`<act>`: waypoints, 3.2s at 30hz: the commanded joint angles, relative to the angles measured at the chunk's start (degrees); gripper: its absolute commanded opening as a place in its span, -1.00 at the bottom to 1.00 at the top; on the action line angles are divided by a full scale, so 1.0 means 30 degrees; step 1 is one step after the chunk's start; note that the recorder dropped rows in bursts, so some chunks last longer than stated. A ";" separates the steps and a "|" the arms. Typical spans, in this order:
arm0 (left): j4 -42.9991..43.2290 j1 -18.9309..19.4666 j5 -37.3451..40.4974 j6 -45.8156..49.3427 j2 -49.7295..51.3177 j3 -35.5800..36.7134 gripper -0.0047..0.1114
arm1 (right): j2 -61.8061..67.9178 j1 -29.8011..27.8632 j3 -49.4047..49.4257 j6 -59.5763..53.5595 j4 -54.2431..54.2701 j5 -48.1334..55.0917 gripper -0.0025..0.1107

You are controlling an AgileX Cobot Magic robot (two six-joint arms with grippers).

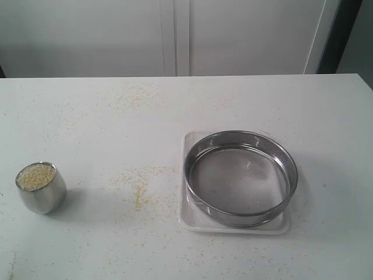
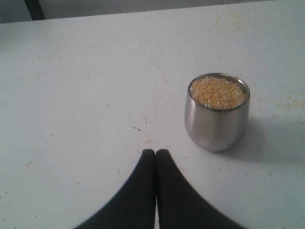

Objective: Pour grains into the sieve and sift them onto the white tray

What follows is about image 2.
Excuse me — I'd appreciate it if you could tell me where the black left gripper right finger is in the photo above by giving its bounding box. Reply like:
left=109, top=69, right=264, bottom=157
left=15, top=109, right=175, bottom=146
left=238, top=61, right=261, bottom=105
left=156, top=149, right=243, bottom=229

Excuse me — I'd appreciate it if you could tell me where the pile of tan grain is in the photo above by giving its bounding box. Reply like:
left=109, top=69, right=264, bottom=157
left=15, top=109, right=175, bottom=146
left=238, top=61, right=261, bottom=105
left=190, top=77, right=247, bottom=109

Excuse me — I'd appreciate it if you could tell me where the stainless steel cup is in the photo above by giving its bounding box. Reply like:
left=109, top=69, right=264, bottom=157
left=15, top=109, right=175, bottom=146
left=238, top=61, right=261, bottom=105
left=184, top=73, right=251, bottom=152

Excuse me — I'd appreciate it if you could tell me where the dark chair leg background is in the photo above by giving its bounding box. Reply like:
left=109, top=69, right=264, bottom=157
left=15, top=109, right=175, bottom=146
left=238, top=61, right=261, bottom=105
left=24, top=0, right=46, bottom=21

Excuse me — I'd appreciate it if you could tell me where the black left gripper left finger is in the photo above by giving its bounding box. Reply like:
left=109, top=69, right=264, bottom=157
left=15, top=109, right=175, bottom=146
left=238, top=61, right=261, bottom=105
left=76, top=149, right=155, bottom=229

